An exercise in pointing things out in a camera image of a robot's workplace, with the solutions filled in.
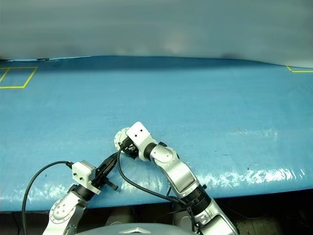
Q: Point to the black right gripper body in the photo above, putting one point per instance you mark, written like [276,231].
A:
[129,148]

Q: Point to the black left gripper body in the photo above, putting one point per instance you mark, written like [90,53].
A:
[101,180]

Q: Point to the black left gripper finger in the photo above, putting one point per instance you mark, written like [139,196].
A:
[108,161]
[109,169]

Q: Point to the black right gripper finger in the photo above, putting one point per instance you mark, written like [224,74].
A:
[121,145]

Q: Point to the silver spoked rotor cap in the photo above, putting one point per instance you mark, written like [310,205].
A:
[117,137]

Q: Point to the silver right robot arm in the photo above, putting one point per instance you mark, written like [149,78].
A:
[181,176]

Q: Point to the grey rounded shape under table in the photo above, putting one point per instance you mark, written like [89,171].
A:
[182,219]
[118,219]

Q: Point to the grey robot torso with emblem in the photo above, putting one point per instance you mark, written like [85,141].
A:
[144,230]

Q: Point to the blue plastic table cover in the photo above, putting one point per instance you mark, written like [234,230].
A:
[207,110]

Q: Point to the large yellow tape rectangle marking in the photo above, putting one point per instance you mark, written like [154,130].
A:
[29,77]

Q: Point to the small yellow tape corner marking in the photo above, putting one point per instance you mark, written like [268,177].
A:
[292,70]

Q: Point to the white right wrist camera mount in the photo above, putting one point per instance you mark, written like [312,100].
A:
[140,137]

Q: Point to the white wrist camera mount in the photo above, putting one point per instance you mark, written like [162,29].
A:
[140,137]
[83,173]

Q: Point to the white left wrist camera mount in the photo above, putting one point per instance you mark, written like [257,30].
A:
[83,173]

